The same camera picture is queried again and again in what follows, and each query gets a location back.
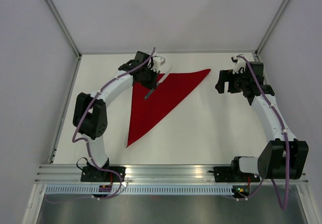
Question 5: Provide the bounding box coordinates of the green handled knife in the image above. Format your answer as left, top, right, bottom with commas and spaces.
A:
144, 66, 173, 100

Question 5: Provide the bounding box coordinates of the red cloth napkin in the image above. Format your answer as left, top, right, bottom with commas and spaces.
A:
127, 69, 211, 146

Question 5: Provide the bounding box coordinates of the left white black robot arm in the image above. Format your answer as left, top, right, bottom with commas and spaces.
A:
72, 49, 166, 182

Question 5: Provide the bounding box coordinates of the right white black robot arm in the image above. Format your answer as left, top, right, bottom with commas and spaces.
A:
215, 61, 309, 181

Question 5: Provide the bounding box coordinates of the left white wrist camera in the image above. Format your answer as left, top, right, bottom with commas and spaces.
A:
152, 55, 166, 72

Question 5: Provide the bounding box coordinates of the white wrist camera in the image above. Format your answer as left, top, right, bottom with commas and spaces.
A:
231, 54, 246, 74
152, 55, 166, 72

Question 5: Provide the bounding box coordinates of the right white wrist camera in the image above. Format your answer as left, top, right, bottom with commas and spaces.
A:
231, 54, 246, 74

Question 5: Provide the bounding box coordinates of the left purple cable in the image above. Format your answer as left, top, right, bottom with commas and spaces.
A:
71, 47, 157, 201

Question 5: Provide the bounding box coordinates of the purple cable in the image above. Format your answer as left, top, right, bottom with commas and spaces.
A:
71, 47, 157, 201
237, 54, 289, 211

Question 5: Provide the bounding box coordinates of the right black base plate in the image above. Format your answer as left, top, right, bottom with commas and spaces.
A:
208, 166, 261, 183

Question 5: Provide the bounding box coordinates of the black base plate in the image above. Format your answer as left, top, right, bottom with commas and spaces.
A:
208, 166, 261, 183
80, 165, 126, 183

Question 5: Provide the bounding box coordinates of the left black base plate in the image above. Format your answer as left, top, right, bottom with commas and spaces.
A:
80, 165, 126, 183

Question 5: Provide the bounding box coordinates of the right aluminium frame post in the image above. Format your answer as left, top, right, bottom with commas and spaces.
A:
254, 0, 291, 58

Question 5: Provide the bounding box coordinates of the aluminium frame post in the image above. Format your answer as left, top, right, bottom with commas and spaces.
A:
254, 0, 291, 58
44, 0, 82, 59

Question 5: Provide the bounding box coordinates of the left aluminium frame post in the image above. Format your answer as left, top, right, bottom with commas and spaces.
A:
44, 0, 82, 59

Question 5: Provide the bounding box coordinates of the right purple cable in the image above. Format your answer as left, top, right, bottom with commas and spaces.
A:
237, 54, 289, 211

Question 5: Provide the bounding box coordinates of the aluminium front rail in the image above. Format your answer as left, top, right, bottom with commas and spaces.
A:
34, 164, 309, 184

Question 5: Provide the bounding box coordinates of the white slotted cable duct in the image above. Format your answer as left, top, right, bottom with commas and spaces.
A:
45, 184, 233, 195

